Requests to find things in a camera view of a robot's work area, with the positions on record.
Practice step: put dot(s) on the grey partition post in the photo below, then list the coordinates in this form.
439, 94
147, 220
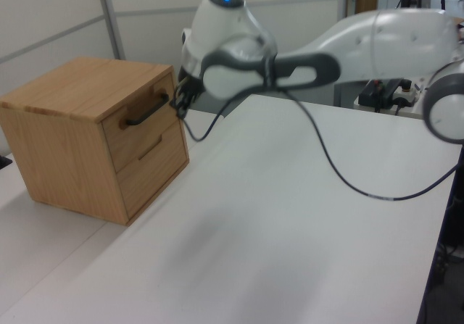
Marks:
110, 16

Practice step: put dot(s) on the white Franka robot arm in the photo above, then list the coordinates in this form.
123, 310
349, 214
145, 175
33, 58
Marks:
380, 41

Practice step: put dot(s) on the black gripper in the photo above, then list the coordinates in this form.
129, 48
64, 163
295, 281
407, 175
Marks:
188, 77

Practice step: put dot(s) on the white power strip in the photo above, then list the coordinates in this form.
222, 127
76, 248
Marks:
407, 92

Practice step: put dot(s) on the wooden two-drawer cabinet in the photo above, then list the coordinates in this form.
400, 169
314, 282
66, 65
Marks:
65, 146

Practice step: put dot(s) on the flat black object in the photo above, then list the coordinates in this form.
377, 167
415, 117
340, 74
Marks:
5, 161

